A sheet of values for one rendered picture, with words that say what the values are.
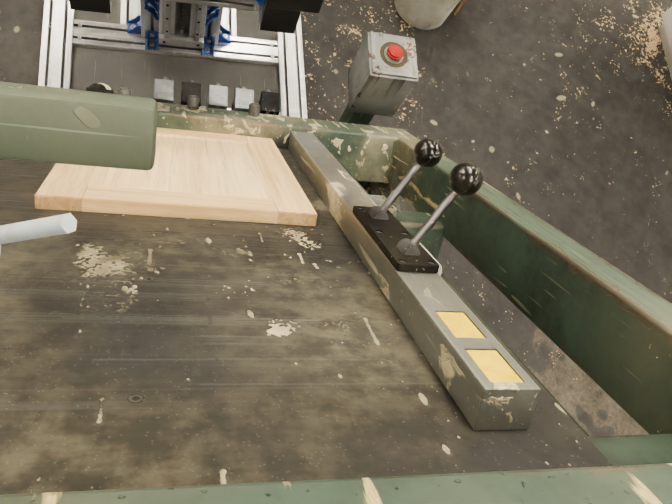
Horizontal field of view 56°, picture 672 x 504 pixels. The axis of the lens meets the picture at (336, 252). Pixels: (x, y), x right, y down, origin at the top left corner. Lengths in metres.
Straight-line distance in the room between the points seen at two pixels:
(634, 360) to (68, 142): 0.64
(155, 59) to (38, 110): 2.05
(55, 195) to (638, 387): 0.73
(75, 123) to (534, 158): 2.64
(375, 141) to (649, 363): 0.86
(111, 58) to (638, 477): 2.07
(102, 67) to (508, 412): 1.90
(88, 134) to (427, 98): 2.51
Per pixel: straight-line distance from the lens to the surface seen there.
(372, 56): 1.49
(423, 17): 2.81
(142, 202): 0.88
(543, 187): 2.76
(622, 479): 0.36
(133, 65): 2.23
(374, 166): 1.43
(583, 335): 0.81
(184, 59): 2.26
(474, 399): 0.53
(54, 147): 0.21
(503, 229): 0.97
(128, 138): 0.20
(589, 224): 2.82
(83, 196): 0.89
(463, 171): 0.71
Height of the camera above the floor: 2.08
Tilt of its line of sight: 66 degrees down
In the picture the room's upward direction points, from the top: 42 degrees clockwise
